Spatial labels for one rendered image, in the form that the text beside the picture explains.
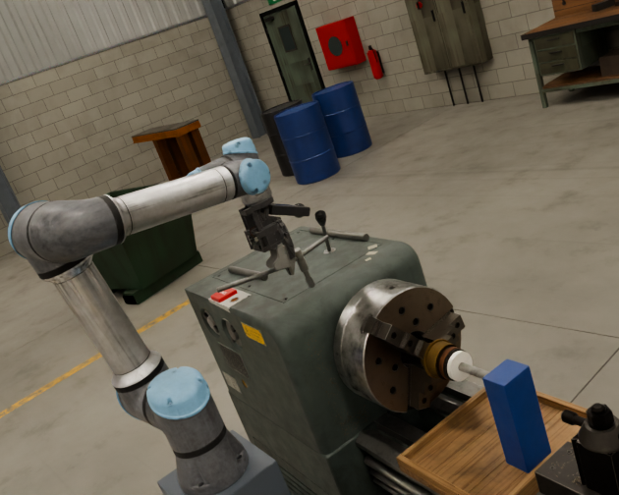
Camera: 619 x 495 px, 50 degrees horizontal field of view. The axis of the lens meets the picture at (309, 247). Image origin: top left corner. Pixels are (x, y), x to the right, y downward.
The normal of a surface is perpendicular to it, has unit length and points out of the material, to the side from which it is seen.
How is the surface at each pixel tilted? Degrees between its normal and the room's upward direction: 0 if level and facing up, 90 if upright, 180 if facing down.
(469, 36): 90
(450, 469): 0
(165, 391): 7
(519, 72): 90
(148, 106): 90
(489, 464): 0
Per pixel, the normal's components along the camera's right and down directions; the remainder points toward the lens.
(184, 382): -0.23, -0.88
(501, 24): -0.72, 0.45
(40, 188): 0.61, 0.06
